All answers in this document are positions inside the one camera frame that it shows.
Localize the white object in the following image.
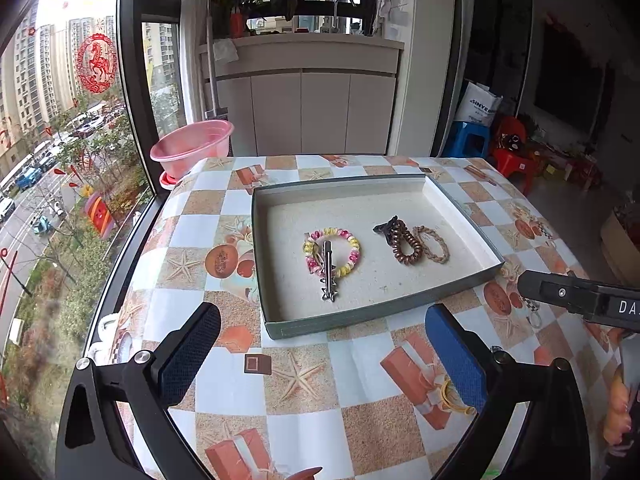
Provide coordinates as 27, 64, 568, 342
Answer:
94, 312, 119, 357

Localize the silver duckbill hair clip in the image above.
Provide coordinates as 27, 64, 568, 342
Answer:
319, 240, 342, 304

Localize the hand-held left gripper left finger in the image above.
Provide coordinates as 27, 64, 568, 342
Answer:
54, 301, 222, 480

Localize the pink plastic basin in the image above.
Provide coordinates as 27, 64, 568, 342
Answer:
150, 120, 235, 180

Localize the white printed bag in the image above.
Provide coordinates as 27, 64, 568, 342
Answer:
452, 81, 503, 126

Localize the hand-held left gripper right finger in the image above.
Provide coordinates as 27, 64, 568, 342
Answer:
425, 303, 592, 480

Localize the red plastic stool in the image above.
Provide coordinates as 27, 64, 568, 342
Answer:
492, 115, 534, 197

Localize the person's right hand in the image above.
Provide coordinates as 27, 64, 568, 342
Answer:
602, 372, 633, 446

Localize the grey mop pole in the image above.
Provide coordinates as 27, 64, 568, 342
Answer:
202, 15, 229, 122

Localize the brown spiral hair tie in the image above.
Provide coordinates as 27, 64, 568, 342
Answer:
389, 222, 425, 266

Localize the dark wall screen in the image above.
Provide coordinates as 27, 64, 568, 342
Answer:
534, 24, 617, 134

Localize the brown braided bracelet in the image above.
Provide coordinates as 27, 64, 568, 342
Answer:
412, 225, 451, 265

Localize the blue plastic stool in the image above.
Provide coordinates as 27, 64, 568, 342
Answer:
442, 120, 490, 159

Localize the red horse window sticker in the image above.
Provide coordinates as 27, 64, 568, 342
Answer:
75, 33, 120, 94

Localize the white cloth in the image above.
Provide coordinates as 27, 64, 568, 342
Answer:
212, 40, 239, 64

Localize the yellow flower potted plant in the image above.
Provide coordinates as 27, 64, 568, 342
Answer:
212, 0, 271, 39

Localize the yellow flower hair tie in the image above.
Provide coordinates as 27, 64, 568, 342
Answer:
438, 377, 477, 416

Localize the black claw hair clip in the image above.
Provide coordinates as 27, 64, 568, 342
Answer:
372, 215, 401, 249

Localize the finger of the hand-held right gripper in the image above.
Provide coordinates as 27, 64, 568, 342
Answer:
517, 269, 598, 317

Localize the pastel bead bracelet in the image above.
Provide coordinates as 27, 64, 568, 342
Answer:
302, 227, 361, 279

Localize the white counter cabinet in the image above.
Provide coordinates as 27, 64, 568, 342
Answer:
199, 35, 405, 157

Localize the shallow grey cardboard box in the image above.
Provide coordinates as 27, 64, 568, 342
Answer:
251, 174, 505, 341

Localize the checkered keychain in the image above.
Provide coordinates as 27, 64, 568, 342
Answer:
522, 296, 544, 330

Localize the chrome faucet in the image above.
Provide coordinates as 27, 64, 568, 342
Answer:
333, 0, 357, 32

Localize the red lantern window sticker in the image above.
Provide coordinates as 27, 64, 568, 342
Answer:
82, 190, 115, 239

